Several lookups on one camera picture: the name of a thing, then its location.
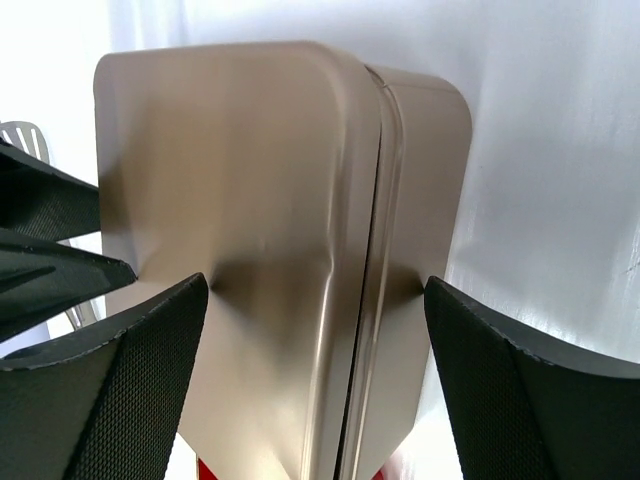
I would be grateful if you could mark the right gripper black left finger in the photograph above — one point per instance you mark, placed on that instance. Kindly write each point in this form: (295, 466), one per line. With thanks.
(105, 401)

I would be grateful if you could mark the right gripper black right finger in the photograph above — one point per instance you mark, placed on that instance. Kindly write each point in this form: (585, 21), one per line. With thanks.
(525, 405)

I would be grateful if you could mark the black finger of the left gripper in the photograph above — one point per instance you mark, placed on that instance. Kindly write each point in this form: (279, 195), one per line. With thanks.
(43, 202)
(41, 279)

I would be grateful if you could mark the metal serving tongs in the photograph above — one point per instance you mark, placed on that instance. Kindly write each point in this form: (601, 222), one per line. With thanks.
(29, 138)

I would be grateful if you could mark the gold tin lid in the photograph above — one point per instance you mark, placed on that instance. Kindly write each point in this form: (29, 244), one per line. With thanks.
(255, 165)

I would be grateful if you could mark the gold square tin box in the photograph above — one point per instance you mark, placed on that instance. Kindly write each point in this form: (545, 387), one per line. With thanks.
(423, 151)

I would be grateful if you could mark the red rectangular tray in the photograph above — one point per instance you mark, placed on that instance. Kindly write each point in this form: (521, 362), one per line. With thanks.
(210, 470)

